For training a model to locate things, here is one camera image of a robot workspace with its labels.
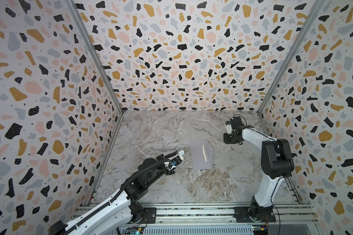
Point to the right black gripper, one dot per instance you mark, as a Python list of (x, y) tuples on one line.
[(230, 138)]

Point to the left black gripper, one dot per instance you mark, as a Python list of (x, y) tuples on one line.
[(161, 158)]

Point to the beige decorated letter paper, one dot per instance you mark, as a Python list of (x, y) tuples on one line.
[(204, 153)]

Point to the pale lilac envelope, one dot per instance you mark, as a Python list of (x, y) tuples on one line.
[(198, 160)]

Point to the blue white glue stick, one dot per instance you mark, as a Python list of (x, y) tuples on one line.
[(179, 156)]

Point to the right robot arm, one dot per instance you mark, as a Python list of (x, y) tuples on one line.
[(276, 162)]

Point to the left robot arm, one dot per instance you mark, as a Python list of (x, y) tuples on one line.
[(123, 206)]

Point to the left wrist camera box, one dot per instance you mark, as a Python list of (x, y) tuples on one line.
[(175, 162)]

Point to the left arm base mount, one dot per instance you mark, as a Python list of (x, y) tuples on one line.
[(147, 215)]

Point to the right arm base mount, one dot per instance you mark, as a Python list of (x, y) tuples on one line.
[(254, 214)]

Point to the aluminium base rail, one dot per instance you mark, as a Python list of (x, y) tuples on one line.
[(221, 219)]

